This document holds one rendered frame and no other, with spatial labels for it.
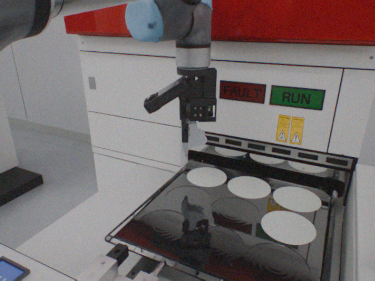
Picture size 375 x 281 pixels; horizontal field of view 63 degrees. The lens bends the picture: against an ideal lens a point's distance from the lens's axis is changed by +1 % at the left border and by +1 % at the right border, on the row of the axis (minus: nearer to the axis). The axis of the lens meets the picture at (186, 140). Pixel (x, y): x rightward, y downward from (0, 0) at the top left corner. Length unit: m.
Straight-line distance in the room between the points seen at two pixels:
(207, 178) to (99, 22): 0.51
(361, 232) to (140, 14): 0.49
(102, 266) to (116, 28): 0.60
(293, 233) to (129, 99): 0.60
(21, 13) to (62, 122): 3.40
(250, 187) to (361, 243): 0.29
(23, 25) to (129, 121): 0.74
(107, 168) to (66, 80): 2.35
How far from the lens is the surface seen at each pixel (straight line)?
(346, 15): 0.68
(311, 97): 0.75
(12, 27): 0.26
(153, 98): 0.68
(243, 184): 0.75
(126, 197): 0.85
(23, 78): 3.92
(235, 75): 0.78
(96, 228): 0.76
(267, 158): 0.81
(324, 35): 0.68
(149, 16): 0.53
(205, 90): 0.67
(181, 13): 0.54
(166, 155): 0.95
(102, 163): 1.13
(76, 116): 3.45
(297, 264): 0.57
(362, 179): 0.72
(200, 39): 0.64
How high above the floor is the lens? 1.28
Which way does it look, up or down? 22 degrees down
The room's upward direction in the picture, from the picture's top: straight up
